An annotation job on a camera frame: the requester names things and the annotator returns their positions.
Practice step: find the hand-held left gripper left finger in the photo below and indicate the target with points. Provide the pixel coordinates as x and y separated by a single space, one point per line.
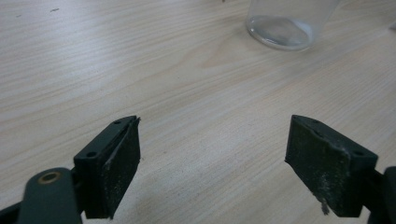
118 174

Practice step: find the clear glass jar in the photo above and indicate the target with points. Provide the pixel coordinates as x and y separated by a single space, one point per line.
286 28

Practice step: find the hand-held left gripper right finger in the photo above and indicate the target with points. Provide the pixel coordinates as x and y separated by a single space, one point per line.
320 168

